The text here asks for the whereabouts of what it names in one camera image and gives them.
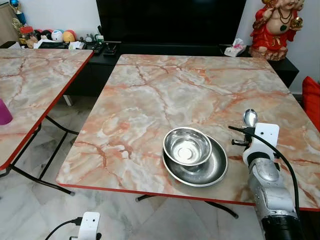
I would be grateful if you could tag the steel spoon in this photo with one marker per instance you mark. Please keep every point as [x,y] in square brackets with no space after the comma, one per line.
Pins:
[250,118]

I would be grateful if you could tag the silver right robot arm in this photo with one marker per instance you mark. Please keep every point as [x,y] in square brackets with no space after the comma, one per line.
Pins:
[272,195]

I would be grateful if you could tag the steel plate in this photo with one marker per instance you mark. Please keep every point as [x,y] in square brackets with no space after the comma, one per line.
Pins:
[215,167]

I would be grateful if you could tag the steel bowl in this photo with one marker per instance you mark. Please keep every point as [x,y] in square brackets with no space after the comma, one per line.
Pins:
[187,146]

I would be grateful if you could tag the red cushion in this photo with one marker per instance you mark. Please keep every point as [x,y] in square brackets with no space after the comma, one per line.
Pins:
[312,100]

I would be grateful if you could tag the white tissue pack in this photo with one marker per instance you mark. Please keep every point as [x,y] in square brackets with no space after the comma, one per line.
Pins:
[234,48]

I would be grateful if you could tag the large marble folding table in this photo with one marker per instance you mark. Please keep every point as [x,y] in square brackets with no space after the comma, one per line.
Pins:
[165,95]

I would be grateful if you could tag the red laughing figure statue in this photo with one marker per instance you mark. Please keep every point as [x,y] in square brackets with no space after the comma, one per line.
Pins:
[272,35]

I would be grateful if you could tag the black television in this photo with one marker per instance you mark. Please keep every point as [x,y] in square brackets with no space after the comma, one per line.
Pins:
[170,20]

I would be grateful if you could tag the pink plastic cup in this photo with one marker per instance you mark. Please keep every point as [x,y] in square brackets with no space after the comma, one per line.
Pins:
[4,112]

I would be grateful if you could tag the black TV console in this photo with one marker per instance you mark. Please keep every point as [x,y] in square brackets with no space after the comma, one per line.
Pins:
[100,70]

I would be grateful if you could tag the orange and yellow ball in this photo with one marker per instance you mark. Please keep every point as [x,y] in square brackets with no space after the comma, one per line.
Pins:
[69,36]

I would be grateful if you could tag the white and blue ball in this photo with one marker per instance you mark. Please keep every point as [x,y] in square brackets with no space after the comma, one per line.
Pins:
[57,36]

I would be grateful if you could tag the gold and blue trophy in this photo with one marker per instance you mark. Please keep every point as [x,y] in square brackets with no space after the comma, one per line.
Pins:
[18,12]

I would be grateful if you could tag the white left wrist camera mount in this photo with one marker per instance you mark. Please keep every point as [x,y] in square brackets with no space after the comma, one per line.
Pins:
[89,223]

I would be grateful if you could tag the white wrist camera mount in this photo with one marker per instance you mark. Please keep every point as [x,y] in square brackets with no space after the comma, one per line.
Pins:
[89,223]
[266,134]

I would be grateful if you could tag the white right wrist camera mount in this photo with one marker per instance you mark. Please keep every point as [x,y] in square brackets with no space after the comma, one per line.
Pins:
[266,134]

